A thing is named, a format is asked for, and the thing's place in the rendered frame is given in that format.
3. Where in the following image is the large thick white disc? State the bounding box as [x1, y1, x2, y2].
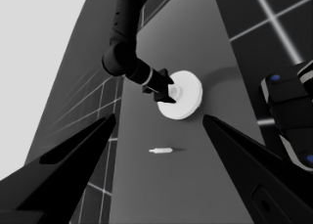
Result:
[156, 69, 203, 121]

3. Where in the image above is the dark robot body block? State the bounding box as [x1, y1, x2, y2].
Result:
[259, 59, 313, 173]

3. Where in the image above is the small thin T-shaped piece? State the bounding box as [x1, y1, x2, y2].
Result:
[148, 146, 174, 156]

